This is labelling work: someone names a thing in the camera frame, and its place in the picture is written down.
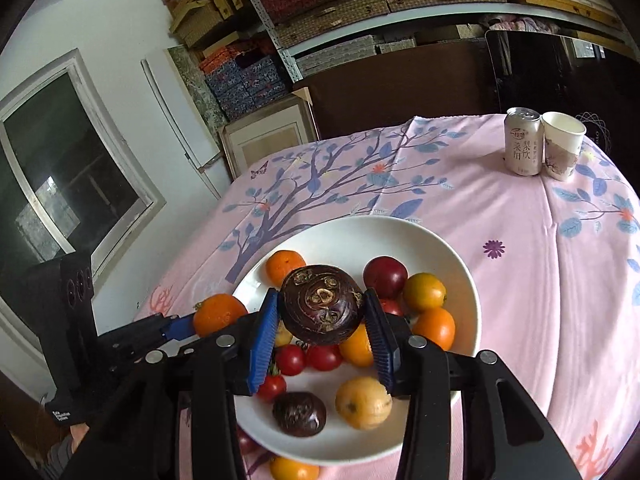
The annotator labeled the large orange mandarin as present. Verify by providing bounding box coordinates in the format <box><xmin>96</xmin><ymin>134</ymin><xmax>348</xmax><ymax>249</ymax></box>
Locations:
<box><xmin>192</xmin><ymin>294</ymin><xmax>247</xmax><ymax>337</ymax></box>

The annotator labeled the yellow-orange round fruit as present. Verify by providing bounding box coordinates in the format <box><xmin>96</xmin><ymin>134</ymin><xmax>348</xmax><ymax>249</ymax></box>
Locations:
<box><xmin>402</xmin><ymin>272</ymin><xmax>447</xmax><ymax>313</ymax></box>

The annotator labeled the dark brown water chestnut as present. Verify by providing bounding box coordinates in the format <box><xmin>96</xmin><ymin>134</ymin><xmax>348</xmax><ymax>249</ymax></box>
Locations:
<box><xmin>278</xmin><ymin>264</ymin><xmax>364</xmax><ymax>346</ymax></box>

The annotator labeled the dark red plum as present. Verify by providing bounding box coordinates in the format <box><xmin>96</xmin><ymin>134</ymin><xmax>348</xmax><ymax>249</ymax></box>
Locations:
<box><xmin>362</xmin><ymin>256</ymin><xmax>408</xmax><ymax>299</ymax></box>

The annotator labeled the yellow round fruit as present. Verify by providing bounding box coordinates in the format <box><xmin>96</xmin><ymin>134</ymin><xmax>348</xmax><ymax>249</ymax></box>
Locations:
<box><xmin>334</xmin><ymin>376</ymin><xmax>393</xmax><ymax>430</ymax></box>

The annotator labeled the white round plate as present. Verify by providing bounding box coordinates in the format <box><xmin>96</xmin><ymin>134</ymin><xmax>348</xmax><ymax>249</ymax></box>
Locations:
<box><xmin>234</xmin><ymin>217</ymin><xmax>482</xmax><ymax>466</ymax></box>

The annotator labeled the white framed window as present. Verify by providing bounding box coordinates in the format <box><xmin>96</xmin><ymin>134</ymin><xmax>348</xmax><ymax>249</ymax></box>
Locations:
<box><xmin>0</xmin><ymin>48</ymin><xmax>167</xmax><ymax>356</ymax></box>

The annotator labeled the pink printed tablecloth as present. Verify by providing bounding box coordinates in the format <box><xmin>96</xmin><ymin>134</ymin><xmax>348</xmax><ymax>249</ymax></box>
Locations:
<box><xmin>141</xmin><ymin>115</ymin><xmax>639</xmax><ymax>479</ymax></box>

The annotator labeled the framed picture leaning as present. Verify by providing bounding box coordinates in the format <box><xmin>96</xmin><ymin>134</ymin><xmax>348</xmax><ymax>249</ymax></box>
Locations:
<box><xmin>220</xmin><ymin>87</ymin><xmax>319</xmax><ymax>180</ymax></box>

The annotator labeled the white drink can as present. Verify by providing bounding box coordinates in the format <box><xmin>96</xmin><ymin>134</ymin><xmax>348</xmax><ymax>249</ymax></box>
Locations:
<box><xmin>504</xmin><ymin>107</ymin><xmax>544</xmax><ymax>177</ymax></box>

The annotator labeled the white paper cup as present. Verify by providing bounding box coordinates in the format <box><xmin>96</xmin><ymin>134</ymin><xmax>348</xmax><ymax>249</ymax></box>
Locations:
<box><xmin>541</xmin><ymin>112</ymin><xmax>587</xmax><ymax>181</ymax></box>

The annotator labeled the white metal shelf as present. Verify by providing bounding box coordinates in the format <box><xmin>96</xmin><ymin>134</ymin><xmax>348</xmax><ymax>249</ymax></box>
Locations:
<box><xmin>226</xmin><ymin>0</ymin><xmax>637</xmax><ymax>84</ymax></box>

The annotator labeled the black glass cabinet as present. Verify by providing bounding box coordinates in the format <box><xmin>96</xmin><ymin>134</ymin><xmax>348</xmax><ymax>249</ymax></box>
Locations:
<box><xmin>485</xmin><ymin>30</ymin><xmax>639</xmax><ymax>181</ymax></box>

